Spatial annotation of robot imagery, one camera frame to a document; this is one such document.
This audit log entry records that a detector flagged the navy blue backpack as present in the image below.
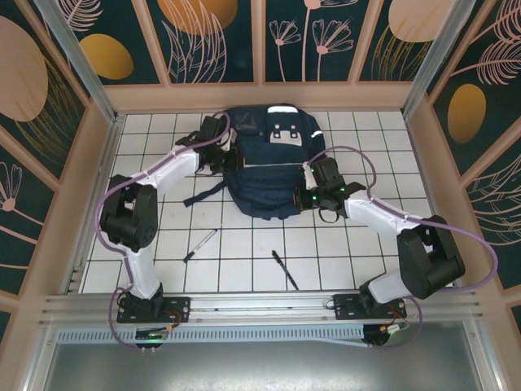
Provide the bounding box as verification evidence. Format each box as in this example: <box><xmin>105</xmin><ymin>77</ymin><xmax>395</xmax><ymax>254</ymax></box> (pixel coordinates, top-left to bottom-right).
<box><xmin>182</xmin><ymin>103</ymin><xmax>326</xmax><ymax>222</ymax></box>

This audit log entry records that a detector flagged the black pen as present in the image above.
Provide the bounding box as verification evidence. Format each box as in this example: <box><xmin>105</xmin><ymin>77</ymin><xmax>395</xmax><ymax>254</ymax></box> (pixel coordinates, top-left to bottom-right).
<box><xmin>271</xmin><ymin>249</ymin><xmax>300</xmax><ymax>291</ymax></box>

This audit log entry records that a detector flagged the pen with pale barrel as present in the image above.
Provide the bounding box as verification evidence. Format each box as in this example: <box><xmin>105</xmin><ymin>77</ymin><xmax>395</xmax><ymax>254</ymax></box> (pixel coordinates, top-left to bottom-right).
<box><xmin>182</xmin><ymin>229</ymin><xmax>218</xmax><ymax>263</ymax></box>

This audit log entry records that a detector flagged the small controller board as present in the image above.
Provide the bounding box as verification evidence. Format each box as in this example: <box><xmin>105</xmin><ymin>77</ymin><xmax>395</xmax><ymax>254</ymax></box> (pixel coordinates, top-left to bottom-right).
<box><xmin>135</xmin><ymin>328</ymin><xmax>171</xmax><ymax>342</ymax></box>
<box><xmin>364</xmin><ymin>323</ymin><xmax>409</xmax><ymax>339</ymax></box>

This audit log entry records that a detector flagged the grey metal panel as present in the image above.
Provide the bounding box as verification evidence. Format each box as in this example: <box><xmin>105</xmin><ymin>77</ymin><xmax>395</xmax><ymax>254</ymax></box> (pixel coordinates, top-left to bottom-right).
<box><xmin>24</xmin><ymin>341</ymin><xmax>501</xmax><ymax>391</ymax></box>

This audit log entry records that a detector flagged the aluminium table side rail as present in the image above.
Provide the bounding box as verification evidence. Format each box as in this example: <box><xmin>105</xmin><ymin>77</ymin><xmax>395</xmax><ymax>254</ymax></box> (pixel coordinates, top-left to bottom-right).
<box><xmin>60</xmin><ymin>116</ymin><xmax>125</xmax><ymax>295</ymax></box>

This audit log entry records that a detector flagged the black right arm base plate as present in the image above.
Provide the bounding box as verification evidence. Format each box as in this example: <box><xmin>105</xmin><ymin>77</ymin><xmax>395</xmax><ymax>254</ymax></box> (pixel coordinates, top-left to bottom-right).
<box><xmin>332</xmin><ymin>292</ymin><xmax>407</xmax><ymax>321</ymax></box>

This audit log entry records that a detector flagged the long aluminium mounting rail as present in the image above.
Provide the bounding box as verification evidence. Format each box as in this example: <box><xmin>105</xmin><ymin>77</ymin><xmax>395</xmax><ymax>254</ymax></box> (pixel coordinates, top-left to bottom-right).
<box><xmin>40</xmin><ymin>288</ymin><xmax>485</xmax><ymax>325</ymax></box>

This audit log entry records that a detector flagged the aluminium frame post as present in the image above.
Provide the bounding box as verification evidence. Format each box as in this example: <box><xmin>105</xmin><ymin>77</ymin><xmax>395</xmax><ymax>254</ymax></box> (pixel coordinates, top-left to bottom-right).
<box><xmin>401</xmin><ymin>0</ymin><xmax>477</xmax><ymax>117</ymax></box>
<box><xmin>32</xmin><ymin>0</ymin><xmax>119</xmax><ymax>119</ymax></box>

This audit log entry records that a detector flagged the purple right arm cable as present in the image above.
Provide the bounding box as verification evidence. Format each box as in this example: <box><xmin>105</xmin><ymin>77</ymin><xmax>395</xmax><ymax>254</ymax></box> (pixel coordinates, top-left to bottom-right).
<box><xmin>309</xmin><ymin>144</ymin><xmax>500</xmax><ymax>351</ymax></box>

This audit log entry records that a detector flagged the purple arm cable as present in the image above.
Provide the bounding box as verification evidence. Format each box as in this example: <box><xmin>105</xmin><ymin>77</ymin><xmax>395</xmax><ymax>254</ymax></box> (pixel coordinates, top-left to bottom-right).
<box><xmin>309</xmin><ymin>144</ymin><xmax>500</xmax><ymax>351</ymax></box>
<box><xmin>95</xmin><ymin>112</ymin><xmax>235</xmax><ymax>354</ymax></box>

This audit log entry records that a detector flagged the grey slotted cable duct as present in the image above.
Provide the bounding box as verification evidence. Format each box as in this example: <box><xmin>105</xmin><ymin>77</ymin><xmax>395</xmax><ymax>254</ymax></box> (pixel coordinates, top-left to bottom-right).
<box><xmin>55</xmin><ymin>323</ymin><xmax>367</xmax><ymax>348</ymax></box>

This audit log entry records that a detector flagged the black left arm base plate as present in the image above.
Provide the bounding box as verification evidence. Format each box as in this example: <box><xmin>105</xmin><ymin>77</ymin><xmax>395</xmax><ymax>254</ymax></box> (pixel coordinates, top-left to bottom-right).
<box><xmin>116</xmin><ymin>296</ymin><xmax>191</xmax><ymax>324</ymax></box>

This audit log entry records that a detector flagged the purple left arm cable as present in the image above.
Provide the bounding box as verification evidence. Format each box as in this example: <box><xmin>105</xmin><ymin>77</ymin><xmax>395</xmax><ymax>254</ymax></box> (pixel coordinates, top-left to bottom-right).
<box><xmin>95</xmin><ymin>112</ymin><xmax>235</xmax><ymax>354</ymax></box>

